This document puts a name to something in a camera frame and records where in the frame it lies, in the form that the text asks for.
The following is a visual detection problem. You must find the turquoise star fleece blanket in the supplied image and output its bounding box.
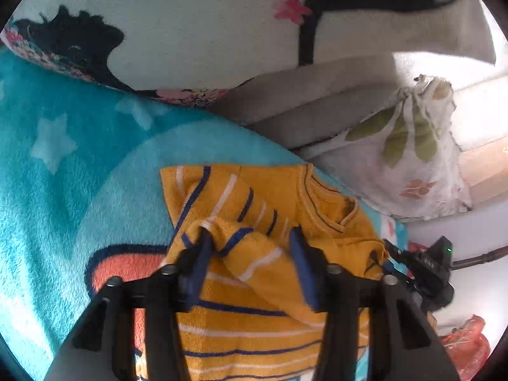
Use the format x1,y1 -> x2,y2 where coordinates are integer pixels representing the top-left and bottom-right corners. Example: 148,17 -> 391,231
0,46 -> 410,381

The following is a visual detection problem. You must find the white leaf print pillow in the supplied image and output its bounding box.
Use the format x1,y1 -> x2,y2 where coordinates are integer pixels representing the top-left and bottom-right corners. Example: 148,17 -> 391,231
299,75 -> 472,222

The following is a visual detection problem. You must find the cream cushion black silhouette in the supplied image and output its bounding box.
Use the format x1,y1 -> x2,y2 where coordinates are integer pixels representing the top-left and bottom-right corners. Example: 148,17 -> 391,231
1,0 -> 495,103

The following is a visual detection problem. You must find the beige upholstered headboard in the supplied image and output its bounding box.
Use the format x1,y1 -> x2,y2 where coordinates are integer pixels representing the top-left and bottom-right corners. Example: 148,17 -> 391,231
209,52 -> 507,204

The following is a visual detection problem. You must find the red plastic bag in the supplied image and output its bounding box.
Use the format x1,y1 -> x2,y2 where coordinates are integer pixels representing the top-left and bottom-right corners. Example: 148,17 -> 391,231
440,315 -> 491,381

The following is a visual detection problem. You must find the yellow striped knit sweater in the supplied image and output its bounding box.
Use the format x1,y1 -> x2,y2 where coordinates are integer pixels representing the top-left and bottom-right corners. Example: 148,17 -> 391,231
160,164 -> 387,380

